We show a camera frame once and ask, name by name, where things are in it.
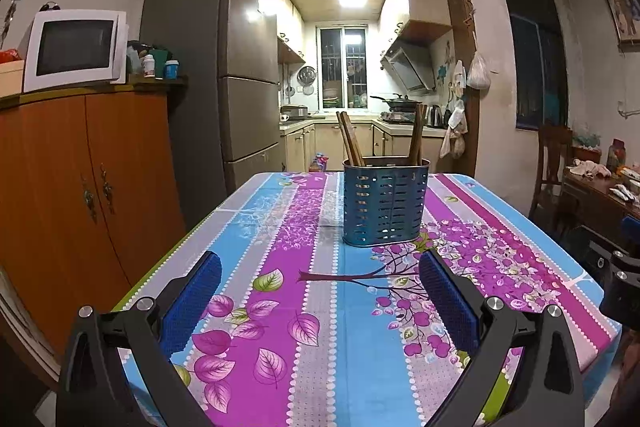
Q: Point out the dark wooden side table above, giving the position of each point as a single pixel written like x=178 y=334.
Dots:
x=590 y=192

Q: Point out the white jar blue label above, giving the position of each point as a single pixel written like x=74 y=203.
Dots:
x=172 y=70

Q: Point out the beige wall cabinet above hood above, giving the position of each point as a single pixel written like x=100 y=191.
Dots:
x=425 y=2

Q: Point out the brown wooden chopstick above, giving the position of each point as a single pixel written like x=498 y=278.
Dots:
x=421 y=132
x=415 y=132
x=346 y=137
x=354 y=142

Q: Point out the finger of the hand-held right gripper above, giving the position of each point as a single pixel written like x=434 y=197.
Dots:
x=622 y=292
x=631 y=234

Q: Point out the green container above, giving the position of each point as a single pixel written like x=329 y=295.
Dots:
x=161 y=57

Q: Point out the white hanging towel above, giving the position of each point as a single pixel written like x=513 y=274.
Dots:
x=457 y=114

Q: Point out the white bottle red cap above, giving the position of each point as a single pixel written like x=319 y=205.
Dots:
x=148 y=67

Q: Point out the grey refrigerator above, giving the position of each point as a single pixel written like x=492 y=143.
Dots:
x=245 y=57

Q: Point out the beige hanging cloth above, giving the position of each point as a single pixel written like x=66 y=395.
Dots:
x=452 y=144

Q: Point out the gas stove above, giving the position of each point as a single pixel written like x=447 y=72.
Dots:
x=395 y=116

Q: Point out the white microwave oven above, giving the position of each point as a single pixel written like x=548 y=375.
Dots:
x=75 y=47

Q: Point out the dark wooden chair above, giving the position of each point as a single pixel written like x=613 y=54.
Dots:
x=552 y=147

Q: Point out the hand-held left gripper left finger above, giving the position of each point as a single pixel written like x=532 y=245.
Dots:
x=192 y=302

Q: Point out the beige kitchen base cabinets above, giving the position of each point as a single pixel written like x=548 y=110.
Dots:
x=325 y=142

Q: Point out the dark curtained window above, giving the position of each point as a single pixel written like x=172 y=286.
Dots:
x=537 y=57

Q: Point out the red plastic basket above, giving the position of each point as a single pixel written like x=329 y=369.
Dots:
x=586 y=153

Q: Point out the pink cloth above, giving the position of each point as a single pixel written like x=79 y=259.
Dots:
x=590 y=169

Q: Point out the blue metal utensil holder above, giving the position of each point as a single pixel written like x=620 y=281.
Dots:
x=385 y=207

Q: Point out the steel cooking pot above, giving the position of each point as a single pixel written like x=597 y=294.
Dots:
x=295 y=112

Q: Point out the orange wooden cabinet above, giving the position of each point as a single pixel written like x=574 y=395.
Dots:
x=60 y=187

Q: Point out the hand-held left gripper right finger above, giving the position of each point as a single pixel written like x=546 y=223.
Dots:
x=447 y=302

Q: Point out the white yellow hanging mitt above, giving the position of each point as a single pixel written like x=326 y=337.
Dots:
x=458 y=74

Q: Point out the barred kitchen window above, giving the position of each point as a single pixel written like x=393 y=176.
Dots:
x=332 y=67

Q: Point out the glass jar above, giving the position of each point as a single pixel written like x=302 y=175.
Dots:
x=616 y=157

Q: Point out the framed wall picture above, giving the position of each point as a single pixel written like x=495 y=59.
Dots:
x=625 y=14

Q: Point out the white hanging plastic bag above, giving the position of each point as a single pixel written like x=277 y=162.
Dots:
x=479 y=74

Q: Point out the steel electric kettle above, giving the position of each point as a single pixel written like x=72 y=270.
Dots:
x=436 y=117

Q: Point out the floral striped tablecloth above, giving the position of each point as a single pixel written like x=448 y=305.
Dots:
x=320 y=307

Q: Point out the steel range hood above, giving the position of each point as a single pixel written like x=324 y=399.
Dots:
x=407 y=72

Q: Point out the hanging metal strainer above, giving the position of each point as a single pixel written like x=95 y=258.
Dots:
x=307 y=76

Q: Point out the beige wall cabinet above sink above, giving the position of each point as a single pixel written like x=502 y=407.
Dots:
x=290 y=27

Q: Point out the person's right forearm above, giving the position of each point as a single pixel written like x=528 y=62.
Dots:
x=632 y=367

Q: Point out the cream box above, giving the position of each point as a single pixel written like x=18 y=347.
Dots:
x=11 y=79

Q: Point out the black wok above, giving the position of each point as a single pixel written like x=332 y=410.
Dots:
x=400 y=103

